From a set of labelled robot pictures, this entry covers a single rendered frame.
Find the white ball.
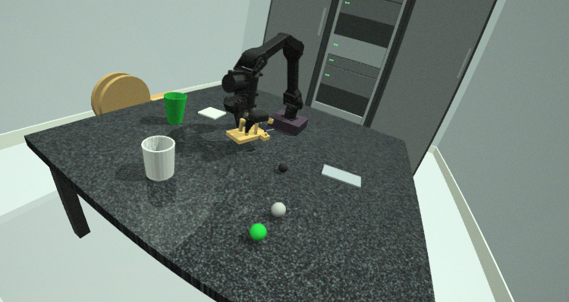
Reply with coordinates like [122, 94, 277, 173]
[271, 203, 286, 218]

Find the green cup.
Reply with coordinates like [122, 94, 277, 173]
[163, 92, 187, 124]

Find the white cup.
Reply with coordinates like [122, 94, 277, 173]
[141, 136, 174, 181]

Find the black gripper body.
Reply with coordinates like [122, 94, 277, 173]
[237, 90, 269, 123]

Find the white square block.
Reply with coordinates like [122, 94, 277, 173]
[198, 107, 226, 120]

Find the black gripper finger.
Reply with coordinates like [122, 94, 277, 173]
[234, 110, 245, 127]
[244, 116, 254, 133]

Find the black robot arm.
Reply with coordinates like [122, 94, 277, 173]
[222, 32, 304, 121]

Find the green ball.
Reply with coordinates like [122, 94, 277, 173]
[250, 224, 267, 241]

